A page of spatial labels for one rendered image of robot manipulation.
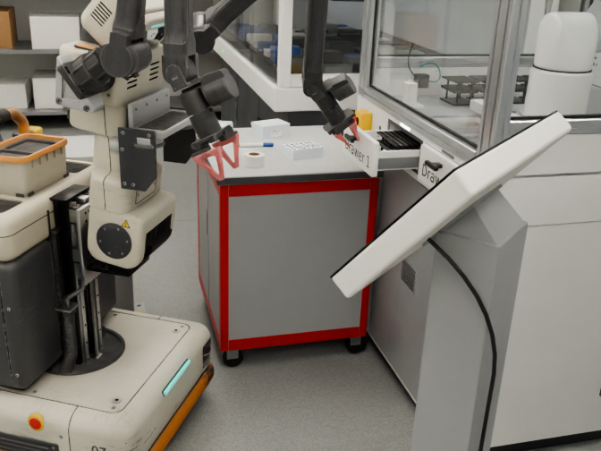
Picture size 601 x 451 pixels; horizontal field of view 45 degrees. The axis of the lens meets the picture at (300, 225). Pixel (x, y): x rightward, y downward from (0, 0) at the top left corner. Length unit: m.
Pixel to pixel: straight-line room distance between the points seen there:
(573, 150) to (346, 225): 0.88
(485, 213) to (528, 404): 1.14
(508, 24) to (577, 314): 0.89
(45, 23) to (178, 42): 4.34
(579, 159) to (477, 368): 0.83
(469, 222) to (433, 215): 0.21
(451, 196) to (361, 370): 1.73
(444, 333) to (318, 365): 1.42
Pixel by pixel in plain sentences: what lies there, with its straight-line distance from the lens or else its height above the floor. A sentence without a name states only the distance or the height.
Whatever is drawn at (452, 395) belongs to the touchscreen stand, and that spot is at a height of 0.70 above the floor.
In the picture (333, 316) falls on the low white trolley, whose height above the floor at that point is 0.19.
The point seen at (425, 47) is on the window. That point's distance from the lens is 2.30.
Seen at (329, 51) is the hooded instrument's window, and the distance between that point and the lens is 3.12.
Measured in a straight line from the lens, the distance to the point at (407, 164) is 2.28.
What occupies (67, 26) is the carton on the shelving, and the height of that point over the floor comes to 0.79.
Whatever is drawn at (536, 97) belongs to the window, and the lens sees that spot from 1.94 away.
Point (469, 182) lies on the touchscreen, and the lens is 1.08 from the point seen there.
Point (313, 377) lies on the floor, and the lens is 2.70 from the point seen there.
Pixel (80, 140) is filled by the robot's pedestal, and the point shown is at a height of 0.76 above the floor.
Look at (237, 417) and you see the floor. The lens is 2.50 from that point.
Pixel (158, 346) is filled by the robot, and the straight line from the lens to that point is 2.35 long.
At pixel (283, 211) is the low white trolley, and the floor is 0.62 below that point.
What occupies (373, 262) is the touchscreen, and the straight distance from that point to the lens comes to 1.18.
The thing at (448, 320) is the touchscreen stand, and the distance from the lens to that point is 1.38.
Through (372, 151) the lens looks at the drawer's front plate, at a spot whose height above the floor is 0.90.
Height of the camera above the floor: 1.51
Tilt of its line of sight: 22 degrees down
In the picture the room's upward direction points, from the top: 2 degrees clockwise
